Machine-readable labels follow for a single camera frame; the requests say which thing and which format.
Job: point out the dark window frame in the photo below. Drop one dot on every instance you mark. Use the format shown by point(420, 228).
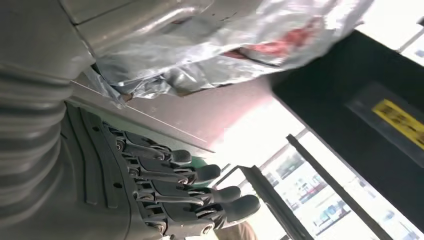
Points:
point(265, 192)

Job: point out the person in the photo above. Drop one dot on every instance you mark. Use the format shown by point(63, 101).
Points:
point(235, 233)

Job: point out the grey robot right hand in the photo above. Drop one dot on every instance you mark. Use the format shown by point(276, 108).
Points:
point(99, 198)

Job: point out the black inbound scanning machine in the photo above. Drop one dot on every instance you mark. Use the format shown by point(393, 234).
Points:
point(331, 99)

